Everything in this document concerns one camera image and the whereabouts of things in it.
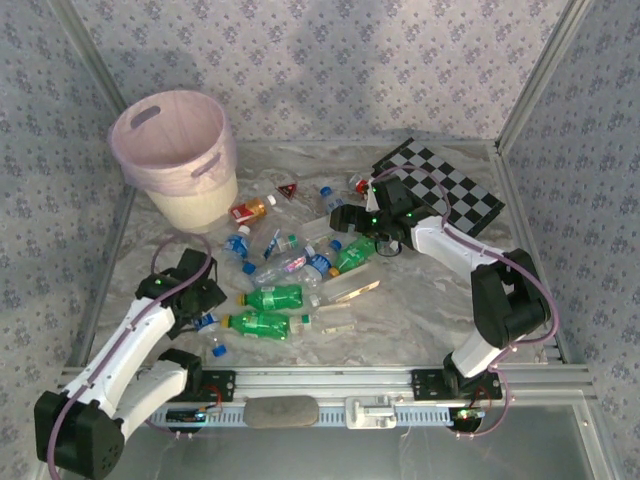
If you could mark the small bottle blue cap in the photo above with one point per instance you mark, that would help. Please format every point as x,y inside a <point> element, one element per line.
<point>332,202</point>
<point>218,350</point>

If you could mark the water bottle blue label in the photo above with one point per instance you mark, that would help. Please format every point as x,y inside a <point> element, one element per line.
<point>320,261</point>
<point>207,322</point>
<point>235,247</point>

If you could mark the green plastic soda bottle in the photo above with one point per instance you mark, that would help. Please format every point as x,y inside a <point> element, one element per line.
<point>272,297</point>
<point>260,324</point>
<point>355,252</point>

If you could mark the clear plastic case wooden edge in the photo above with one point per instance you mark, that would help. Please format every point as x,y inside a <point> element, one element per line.
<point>350,289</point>
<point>340,327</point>

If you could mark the clear bottle pink purple label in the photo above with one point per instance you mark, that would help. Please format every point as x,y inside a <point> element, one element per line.
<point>285,265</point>

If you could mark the clear bottle blue white label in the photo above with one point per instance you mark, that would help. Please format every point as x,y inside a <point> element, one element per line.
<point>271,243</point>

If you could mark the small clear bottle white cap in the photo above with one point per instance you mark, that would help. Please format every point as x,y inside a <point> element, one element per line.
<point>315,300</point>

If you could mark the orange drink bottle red label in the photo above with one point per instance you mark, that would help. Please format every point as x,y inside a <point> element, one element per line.
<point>247,211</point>

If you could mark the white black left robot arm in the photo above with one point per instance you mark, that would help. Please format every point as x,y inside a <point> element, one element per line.
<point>140,325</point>

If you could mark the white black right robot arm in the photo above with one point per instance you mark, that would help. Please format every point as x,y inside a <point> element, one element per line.
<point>440,245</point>

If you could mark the white bin with pink liner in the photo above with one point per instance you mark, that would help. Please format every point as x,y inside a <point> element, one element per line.
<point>200,205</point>

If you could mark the clear plastic piece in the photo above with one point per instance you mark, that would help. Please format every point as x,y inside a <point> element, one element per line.
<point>315,227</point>

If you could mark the small red triangle sign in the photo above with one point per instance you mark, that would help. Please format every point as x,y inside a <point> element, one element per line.
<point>287,192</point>

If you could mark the black grey folding chessboard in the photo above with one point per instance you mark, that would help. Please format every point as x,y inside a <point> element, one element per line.
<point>465,195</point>

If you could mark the small circuit board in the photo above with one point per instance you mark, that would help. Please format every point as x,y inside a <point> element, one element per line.
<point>467,414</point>
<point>185,415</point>

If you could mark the grey oval pad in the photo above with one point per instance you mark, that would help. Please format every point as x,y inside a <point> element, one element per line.
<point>280,412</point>

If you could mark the white plastic latch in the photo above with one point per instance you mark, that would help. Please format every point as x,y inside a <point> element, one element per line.
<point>370,415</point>

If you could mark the grey metal panel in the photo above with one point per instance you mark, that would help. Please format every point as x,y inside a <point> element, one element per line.
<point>350,455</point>

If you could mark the aluminium side rail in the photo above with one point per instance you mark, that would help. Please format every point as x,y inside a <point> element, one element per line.
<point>111,250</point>
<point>519,215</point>

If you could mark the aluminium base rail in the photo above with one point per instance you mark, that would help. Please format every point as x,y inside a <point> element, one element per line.
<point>320,382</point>

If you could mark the aluminium frame post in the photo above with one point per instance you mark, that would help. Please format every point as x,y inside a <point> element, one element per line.
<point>541,75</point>
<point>93,55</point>

